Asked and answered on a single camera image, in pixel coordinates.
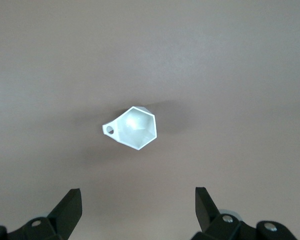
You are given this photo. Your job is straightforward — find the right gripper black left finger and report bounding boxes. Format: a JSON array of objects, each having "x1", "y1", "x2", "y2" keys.
[{"x1": 0, "y1": 188, "x2": 83, "y2": 240}]

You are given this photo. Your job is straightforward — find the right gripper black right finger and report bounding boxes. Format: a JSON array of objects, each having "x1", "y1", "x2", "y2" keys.
[{"x1": 191, "y1": 186, "x2": 298, "y2": 240}]

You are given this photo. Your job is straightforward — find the white faceted plastic cup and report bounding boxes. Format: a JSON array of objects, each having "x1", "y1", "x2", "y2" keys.
[{"x1": 101, "y1": 105, "x2": 158, "y2": 152}]

